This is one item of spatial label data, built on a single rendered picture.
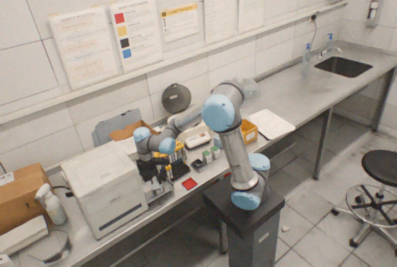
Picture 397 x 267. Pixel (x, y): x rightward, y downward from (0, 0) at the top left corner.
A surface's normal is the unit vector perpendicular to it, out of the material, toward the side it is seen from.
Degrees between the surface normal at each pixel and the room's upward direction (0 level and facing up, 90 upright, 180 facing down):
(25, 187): 2
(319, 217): 0
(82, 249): 0
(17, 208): 89
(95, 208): 90
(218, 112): 84
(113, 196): 90
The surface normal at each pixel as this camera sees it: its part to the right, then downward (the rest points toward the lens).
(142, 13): 0.60, 0.47
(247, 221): -0.04, -0.81
